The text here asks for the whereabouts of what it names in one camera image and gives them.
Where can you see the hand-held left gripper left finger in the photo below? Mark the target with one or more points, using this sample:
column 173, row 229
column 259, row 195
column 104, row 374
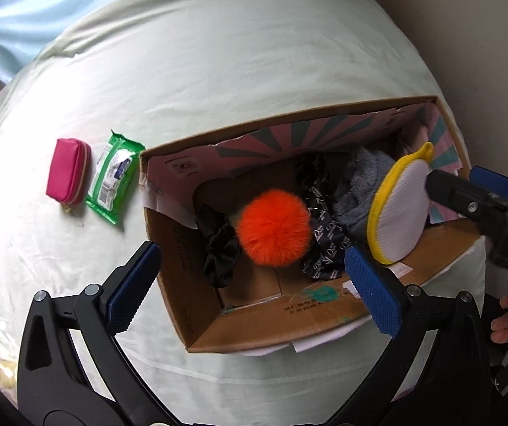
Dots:
column 133, row 288

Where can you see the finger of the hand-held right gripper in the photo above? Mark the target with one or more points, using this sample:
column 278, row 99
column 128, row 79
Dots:
column 458, row 195
column 498, row 184

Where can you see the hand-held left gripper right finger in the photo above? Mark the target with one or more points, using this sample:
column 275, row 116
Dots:
column 371, row 290

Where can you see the yellow rimmed white mesh pad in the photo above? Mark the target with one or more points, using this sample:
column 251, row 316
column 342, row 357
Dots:
column 400, row 217

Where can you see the dark patterned scrunchie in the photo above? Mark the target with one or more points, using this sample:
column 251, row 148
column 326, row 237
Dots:
column 322, row 230

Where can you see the black scrunchie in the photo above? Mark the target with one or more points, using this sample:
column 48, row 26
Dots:
column 218, row 248

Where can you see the grey fleece sock ball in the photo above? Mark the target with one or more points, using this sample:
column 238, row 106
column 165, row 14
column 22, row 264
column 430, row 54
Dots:
column 360, row 195

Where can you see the orange fluffy pompom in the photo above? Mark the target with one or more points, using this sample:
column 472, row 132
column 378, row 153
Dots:
column 274, row 228

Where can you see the cardboard box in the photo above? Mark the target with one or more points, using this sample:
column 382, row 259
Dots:
column 254, row 319

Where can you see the person's right hand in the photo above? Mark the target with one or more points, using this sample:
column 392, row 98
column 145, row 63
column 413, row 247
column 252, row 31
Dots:
column 506, row 319

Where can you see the green wet wipes pack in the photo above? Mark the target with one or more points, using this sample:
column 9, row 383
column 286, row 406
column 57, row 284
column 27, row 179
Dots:
column 112, row 177

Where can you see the pink zip pouch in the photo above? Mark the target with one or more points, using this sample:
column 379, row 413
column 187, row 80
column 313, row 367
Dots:
column 67, row 173

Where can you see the pale green bed sheet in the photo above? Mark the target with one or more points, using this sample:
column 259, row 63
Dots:
column 236, row 53

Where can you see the light blue hanging cloth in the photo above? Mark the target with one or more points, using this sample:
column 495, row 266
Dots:
column 14, row 22

